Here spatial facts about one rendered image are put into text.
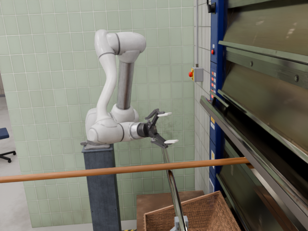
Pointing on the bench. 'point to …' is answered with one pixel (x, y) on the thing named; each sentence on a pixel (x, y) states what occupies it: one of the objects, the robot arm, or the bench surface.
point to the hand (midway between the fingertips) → (171, 127)
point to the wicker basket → (216, 220)
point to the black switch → (211, 8)
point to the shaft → (123, 170)
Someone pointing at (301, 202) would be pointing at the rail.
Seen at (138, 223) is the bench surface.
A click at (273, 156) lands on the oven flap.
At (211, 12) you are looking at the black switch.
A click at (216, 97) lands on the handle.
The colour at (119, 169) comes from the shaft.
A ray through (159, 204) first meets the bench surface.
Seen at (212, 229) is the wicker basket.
